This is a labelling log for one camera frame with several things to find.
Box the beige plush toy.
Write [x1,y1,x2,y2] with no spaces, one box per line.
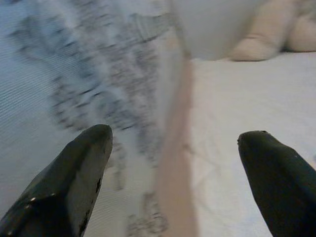
[228,0,316,62]

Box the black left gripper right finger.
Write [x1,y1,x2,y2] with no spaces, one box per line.
[237,130,316,237]

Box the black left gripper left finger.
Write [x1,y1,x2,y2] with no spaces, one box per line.
[0,124,114,237]

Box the grey floral print pillow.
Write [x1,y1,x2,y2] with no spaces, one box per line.
[0,0,198,237]

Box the white quilted mattress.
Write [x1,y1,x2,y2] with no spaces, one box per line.
[187,50,316,237]

